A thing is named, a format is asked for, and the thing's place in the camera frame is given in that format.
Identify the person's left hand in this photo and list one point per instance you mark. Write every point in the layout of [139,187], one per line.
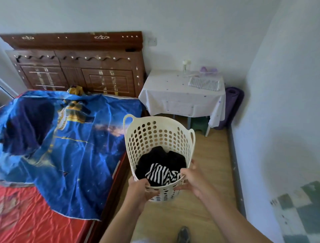
[138,191]

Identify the person's right hand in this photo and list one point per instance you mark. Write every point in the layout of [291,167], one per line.
[197,181]

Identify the person's right thumb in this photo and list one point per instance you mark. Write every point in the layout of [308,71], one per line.
[186,173]

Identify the person's left thumb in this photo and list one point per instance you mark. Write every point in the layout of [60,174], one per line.
[141,181]

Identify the white perforated laundry basket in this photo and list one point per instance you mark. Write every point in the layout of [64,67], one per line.
[158,155]

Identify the person's left forearm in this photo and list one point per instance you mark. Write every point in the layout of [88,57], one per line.
[119,223]

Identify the person's right forearm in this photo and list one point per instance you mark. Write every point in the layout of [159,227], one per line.
[233,220]

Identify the black white striped garment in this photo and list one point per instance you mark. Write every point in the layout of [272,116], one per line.
[162,174]

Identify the white table leg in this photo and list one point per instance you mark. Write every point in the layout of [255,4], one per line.
[208,130]

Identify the green plastic stool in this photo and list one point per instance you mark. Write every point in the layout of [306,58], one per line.
[200,124]

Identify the person's grey shoe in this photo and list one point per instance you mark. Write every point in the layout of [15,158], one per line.
[183,235]

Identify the white dotted tablecloth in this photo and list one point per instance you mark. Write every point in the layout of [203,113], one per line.
[182,100]

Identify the purple rolled yoga mat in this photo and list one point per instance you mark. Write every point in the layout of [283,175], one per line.
[231,107]

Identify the blue printed bed sheet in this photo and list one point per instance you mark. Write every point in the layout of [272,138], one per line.
[67,140]

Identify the purple translucent container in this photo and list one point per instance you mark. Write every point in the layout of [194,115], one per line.
[208,69]

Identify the clear bottle with white cap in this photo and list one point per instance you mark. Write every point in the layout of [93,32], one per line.
[185,66]

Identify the red mattress cover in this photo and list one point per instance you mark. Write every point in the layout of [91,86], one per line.
[32,215]

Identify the green white checkered cloth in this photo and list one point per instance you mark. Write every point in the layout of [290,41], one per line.
[298,212]

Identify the brown carved wooden headboard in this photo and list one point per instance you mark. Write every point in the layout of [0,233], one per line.
[75,65]

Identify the brown wooden bed frame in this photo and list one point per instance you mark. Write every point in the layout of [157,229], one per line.
[110,195]

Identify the white wall socket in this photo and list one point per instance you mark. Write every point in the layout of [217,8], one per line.
[152,41]

